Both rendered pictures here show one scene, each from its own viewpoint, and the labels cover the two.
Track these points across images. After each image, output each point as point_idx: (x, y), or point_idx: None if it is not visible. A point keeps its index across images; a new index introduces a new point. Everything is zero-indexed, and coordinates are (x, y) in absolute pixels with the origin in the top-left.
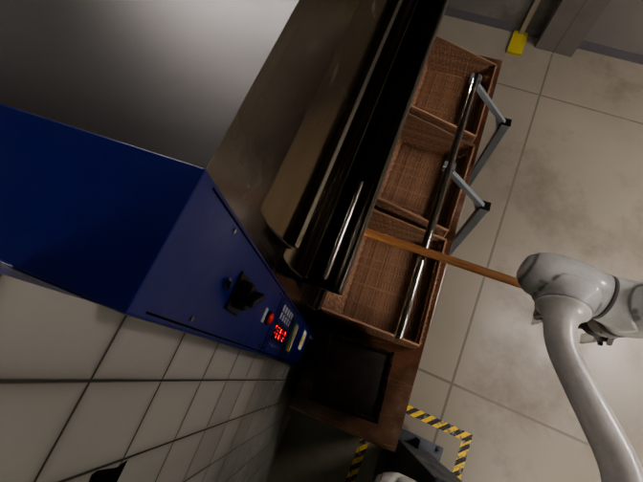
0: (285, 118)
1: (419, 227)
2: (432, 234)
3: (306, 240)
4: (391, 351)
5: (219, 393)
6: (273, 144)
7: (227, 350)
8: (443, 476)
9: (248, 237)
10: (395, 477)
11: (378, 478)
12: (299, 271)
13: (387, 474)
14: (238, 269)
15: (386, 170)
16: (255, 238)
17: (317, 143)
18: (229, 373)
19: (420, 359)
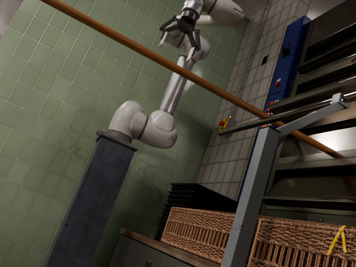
0: (329, 26)
1: (292, 258)
2: (272, 115)
3: None
4: (198, 184)
5: (263, 94)
6: (321, 30)
7: None
8: (110, 178)
9: (297, 39)
10: (173, 131)
11: (177, 136)
12: None
13: (175, 134)
14: (291, 44)
15: (337, 84)
16: (301, 54)
17: (336, 47)
18: (266, 93)
19: (148, 237)
